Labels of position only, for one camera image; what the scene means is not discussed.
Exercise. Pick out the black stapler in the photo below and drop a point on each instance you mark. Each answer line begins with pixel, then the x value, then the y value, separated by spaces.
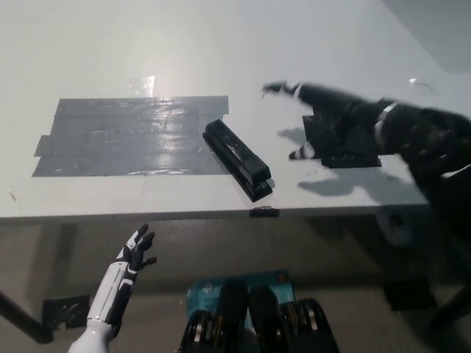
pixel 235 154

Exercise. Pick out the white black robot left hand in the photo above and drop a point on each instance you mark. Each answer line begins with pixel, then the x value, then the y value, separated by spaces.
pixel 119 279

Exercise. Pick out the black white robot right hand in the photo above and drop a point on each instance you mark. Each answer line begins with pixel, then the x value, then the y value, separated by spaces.
pixel 338 117

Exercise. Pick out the grey duct tape patch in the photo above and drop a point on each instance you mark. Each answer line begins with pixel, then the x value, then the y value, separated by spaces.
pixel 125 139

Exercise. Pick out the clear tape piece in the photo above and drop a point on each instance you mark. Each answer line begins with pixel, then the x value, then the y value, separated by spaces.
pixel 147 85
pixel 414 80

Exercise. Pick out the black floor tape patch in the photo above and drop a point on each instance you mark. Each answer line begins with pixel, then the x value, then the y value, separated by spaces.
pixel 66 312

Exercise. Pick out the black table leg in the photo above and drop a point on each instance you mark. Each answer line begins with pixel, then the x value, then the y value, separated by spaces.
pixel 25 320

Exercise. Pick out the black tape square patch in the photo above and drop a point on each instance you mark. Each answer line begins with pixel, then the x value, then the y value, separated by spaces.
pixel 349 160

